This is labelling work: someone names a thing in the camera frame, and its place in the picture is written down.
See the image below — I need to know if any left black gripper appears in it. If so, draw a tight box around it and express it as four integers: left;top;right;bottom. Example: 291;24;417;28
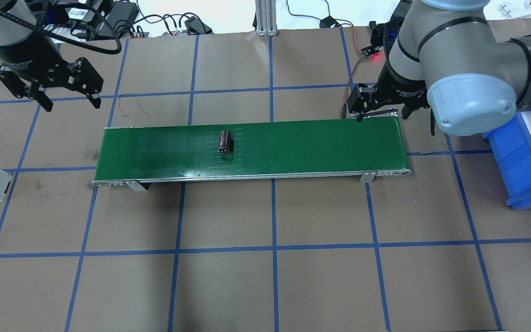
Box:
0;41;105;112

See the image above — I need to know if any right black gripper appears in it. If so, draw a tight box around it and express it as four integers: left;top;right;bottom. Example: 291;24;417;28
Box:
346;61;430;123

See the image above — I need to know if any dark brown capacitor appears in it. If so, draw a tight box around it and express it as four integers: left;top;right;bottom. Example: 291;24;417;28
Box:
217;130;234;154

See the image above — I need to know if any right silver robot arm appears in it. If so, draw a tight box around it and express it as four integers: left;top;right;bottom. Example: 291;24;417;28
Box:
342;0;531;136

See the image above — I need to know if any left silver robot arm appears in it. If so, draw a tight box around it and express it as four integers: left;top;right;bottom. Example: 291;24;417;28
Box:
0;0;104;112

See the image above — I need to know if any green conveyor belt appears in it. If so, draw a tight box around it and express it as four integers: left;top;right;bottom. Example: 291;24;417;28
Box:
92;116;412;191

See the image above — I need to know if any red LED sensor board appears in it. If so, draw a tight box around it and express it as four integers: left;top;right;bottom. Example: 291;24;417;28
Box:
360;46;383;60

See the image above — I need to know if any large black power brick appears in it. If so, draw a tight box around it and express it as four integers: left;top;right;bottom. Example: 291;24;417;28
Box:
94;1;140;40

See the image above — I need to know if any black power adapter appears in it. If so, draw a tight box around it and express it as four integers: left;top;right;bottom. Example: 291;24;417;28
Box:
184;16;214;35

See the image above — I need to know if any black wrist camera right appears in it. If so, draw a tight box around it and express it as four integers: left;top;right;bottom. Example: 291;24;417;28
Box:
369;21;400;50

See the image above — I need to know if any aluminium frame post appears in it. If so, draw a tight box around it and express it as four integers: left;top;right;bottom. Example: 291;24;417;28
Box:
254;0;278;36

